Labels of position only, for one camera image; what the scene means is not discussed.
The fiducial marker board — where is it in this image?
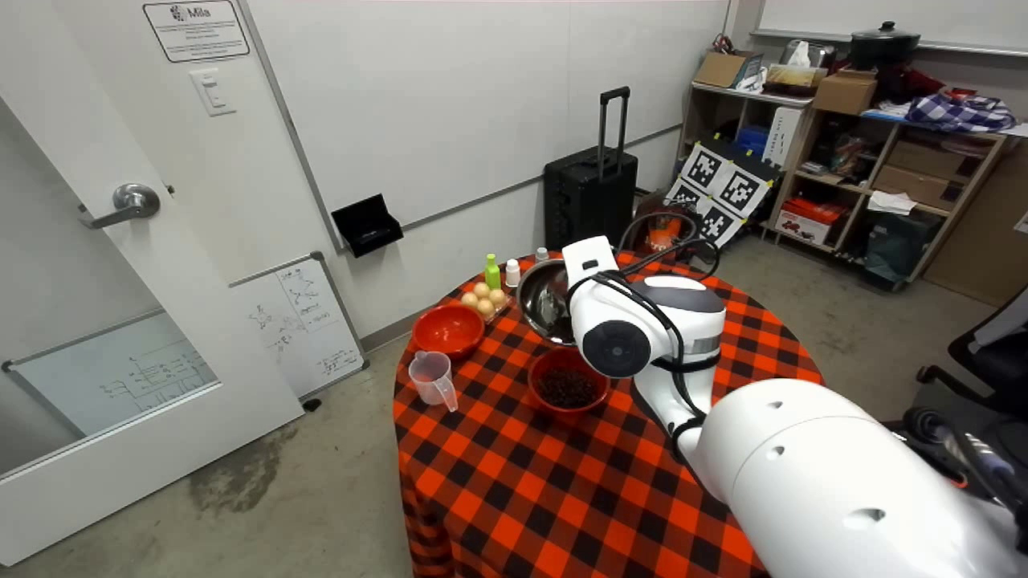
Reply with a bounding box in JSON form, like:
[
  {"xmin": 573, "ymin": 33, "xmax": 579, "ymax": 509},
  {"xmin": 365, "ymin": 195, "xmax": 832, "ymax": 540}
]
[{"xmin": 666, "ymin": 141, "xmax": 777, "ymax": 246}]

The light switch plate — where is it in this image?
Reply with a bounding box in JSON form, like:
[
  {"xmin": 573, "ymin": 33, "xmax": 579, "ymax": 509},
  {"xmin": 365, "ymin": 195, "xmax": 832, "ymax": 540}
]
[{"xmin": 188, "ymin": 69, "xmax": 234, "ymax": 116}]

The black suitcase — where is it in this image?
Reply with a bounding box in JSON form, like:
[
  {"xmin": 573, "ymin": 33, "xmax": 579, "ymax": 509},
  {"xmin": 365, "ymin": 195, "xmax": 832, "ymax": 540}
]
[{"xmin": 544, "ymin": 124, "xmax": 640, "ymax": 249}]

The small whiteboard on floor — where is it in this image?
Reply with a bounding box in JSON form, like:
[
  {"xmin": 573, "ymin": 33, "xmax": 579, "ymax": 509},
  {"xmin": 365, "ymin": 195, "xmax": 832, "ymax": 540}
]
[{"xmin": 232, "ymin": 255, "xmax": 365, "ymax": 399}]

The silver door handle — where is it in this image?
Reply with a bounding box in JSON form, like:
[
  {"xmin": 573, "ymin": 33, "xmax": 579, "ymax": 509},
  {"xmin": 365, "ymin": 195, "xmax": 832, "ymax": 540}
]
[{"xmin": 81, "ymin": 182, "xmax": 162, "ymax": 228}]

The empty red bowl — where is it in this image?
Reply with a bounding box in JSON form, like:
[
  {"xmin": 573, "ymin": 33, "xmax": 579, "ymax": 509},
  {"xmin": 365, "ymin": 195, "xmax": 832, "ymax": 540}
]
[{"xmin": 410, "ymin": 301, "xmax": 484, "ymax": 359}]

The white small bottle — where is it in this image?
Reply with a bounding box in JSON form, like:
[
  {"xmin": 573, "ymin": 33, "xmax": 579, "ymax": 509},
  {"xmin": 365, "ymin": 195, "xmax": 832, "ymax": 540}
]
[{"xmin": 503, "ymin": 258, "xmax": 524, "ymax": 290}]

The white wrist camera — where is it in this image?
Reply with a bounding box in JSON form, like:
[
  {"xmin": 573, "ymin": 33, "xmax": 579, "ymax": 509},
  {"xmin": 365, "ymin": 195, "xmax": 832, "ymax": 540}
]
[{"xmin": 562, "ymin": 235, "xmax": 616, "ymax": 282}]

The red bowl with dark contents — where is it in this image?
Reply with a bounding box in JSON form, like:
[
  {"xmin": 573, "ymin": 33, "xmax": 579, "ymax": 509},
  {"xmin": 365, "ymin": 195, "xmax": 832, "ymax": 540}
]
[{"xmin": 527, "ymin": 346, "xmax": 611, "ymax": 414}]

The carton of eggs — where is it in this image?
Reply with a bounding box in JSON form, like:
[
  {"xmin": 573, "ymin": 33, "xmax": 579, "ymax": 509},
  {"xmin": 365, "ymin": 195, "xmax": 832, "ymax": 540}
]
[{"xmin": 460, "ymin": 282, "xmax": 512, "ymax": 321}]

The silver metal bowl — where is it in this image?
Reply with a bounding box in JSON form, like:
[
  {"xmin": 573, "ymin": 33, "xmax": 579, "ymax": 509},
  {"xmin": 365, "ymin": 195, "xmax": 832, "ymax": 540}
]
[{"xmin": 518, "ymin": 260, "xmax": 573, "ymax": 342}]

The wall sign paper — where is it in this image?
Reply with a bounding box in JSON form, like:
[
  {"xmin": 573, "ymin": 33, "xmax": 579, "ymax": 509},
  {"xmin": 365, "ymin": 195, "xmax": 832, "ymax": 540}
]
[{"xmin": 140, "ymin": 0, "xmax": 249, "ymax": 65}]

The black office chair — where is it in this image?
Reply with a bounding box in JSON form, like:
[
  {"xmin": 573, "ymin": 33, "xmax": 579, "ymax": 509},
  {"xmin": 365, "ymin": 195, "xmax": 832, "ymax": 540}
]
[{"xmin": 914, "ymin": 284, "xmax": 1028, "ymax": 419}]

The red black checkered tablecloth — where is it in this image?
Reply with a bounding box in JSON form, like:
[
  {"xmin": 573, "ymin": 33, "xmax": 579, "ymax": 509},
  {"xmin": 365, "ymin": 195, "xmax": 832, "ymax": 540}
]
[{"xmin": 390, "ymin": 244, "xmax": 829, "ymax": 578}]

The clear plastic measuring cup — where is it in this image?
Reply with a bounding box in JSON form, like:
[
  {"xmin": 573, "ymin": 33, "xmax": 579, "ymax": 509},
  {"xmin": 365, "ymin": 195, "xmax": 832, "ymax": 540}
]
[{"xmin": 408, "ymin": 351, "xmax": 460, "ymax": 411}]

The black wall box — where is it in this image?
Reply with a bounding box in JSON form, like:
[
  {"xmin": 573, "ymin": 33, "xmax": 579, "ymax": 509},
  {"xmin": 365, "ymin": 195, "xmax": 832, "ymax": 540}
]
[{"xmin": 330, "ymin": 194, "xmax": 403, "ymax": 258}]

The green small bottle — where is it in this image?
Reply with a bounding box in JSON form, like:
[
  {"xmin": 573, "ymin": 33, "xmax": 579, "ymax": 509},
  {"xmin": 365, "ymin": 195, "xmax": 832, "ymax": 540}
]
[{"xmin": 481, "ymin": 255, "xmax": 500, "ymax": 290}]

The wooden storage shelf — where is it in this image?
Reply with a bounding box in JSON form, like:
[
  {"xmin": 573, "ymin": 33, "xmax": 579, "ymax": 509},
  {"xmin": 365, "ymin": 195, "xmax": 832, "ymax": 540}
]
[{"xmin": 685, "ymin": 37, "xmax": 1015, "ymax": 290}]

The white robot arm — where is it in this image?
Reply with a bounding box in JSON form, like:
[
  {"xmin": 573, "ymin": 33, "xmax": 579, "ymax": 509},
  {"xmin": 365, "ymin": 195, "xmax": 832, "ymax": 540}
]
[{"xmin": 570, "ymin": 268, "xmax": 1026, "ymax": 578}]

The white door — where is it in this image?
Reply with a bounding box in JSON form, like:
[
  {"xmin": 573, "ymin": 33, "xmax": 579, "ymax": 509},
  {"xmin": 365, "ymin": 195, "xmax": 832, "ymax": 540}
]
[{"xmin": 0, "ymin": 0, "xmax": 300, "ymax": 568}]

